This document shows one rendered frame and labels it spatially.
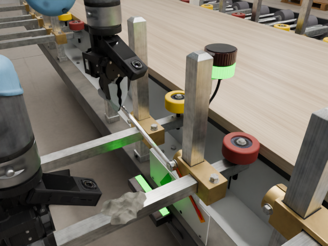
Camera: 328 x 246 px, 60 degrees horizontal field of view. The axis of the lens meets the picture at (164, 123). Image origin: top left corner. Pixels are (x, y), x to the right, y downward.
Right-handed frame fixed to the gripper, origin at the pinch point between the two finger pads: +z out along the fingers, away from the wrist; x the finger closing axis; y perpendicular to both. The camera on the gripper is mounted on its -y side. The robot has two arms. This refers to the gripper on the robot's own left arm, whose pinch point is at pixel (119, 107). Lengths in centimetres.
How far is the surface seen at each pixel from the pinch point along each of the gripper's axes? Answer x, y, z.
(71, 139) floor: -50, 117, 92
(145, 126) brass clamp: -5.8, -3.2, 7.3
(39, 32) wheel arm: -44, 115, 10
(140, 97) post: -7.5, -0.2, 0.1
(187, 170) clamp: 2.6, -23.1, 5.9
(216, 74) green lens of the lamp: -2.1, -25.2, -15.1
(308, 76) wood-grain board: -56, -30, 2
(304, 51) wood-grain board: -82, -22, 2
